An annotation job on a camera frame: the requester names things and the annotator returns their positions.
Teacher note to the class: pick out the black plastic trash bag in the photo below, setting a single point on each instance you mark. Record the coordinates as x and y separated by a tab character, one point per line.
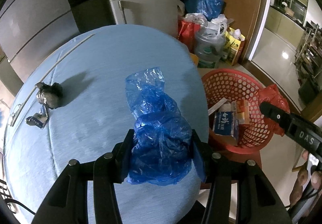
49	95

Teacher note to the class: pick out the yellow printed bag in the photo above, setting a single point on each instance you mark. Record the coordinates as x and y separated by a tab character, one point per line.
234	44

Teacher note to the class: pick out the red gift bag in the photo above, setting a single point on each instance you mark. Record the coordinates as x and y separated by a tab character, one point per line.
186	33

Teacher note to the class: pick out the blue tablecloth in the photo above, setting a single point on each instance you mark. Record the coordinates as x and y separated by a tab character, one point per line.
94	115

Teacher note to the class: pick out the large blue hanging bag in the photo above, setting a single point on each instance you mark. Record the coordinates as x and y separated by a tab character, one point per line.
209	8

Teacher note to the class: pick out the crumpled blue foil packet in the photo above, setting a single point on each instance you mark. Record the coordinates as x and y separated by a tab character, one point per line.
39	119

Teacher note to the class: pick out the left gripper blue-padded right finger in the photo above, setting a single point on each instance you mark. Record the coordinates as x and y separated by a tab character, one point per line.
257	200

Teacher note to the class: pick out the red plastic bag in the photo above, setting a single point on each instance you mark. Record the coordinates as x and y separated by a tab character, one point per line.
274	105

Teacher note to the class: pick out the wire-frame eyeglasses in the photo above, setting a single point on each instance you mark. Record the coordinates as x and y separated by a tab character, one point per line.
15	110

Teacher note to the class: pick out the right hand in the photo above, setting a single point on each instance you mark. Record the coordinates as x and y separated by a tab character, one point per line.
302	178

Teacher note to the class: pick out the blue plastic bag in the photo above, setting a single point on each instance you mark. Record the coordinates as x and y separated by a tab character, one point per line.
161	134

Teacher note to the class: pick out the metal kitchen rack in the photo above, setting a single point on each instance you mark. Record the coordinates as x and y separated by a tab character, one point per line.
308	63

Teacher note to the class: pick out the long white stick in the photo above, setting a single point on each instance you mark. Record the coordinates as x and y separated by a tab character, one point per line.
21	106

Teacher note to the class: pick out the red plastic laundry basket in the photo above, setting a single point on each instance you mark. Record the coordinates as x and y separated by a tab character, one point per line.
235	85

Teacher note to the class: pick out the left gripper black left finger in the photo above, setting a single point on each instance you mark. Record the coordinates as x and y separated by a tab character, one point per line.
66	201

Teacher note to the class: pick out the orange and red carton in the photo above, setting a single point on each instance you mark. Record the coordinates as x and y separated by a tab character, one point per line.
241	111

